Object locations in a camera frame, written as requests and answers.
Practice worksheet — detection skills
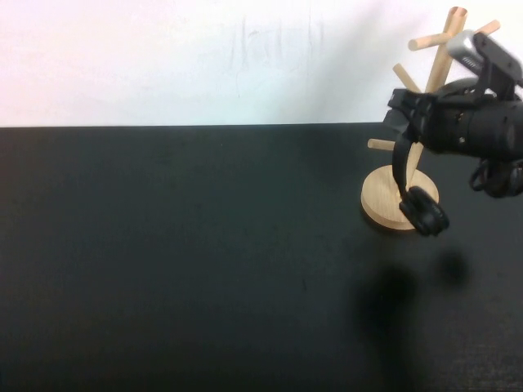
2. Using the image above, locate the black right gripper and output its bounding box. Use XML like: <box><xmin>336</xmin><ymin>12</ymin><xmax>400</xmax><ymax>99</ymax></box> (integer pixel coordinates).
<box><xmin>383</xmin><ymin>88</ymin><xmax>494</xmax><ymax>155</ymax></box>

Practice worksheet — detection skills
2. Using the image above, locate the black over-ear headphones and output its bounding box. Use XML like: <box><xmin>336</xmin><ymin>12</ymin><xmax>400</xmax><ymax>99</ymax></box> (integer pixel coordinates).
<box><xmin>391</xmin><ymin>77</ymin><xmax>523</xmax><ymax>238</ymax></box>

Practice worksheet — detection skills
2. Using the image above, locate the wooden tree-shaped headphone stand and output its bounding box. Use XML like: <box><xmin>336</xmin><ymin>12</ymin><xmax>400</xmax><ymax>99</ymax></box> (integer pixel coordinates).
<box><xmin>360</xmin><ymin>6</ymin><xmax>502</xmax><ymax>233</ymax></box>

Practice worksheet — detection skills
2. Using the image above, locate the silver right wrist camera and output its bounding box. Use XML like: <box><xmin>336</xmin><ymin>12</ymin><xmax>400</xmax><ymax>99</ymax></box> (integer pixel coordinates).
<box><xmin>445</xmin><ymin>29</ymin><xmax>523</xmax><ymax>101</ymax></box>

